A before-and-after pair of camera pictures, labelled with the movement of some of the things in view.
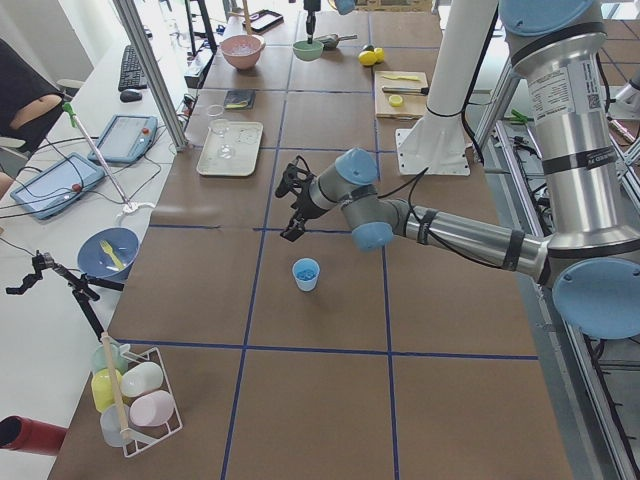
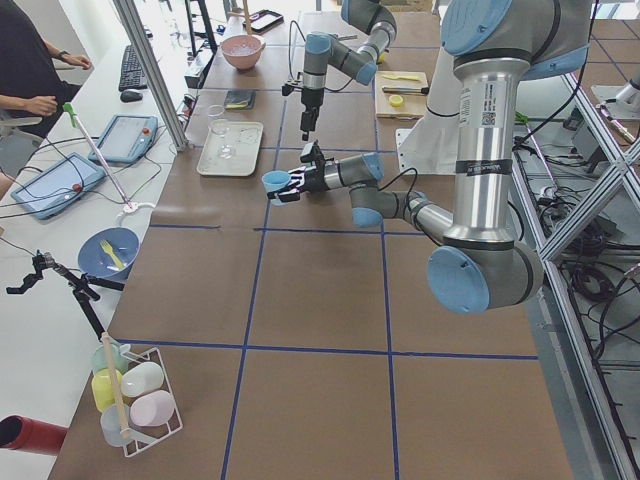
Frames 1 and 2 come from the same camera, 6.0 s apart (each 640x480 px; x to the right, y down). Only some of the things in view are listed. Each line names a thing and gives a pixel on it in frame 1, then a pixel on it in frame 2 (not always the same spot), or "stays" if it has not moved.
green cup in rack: [99, 358] stays
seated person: [27, 102] → [29, 64]
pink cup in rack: [152, 409] stays
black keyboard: [131, 72] stays
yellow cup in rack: [102, 387] stays
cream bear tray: [230, 148] stays
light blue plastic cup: [305, 272] → [275, 180]
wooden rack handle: [116, 385] stays
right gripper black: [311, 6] → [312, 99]
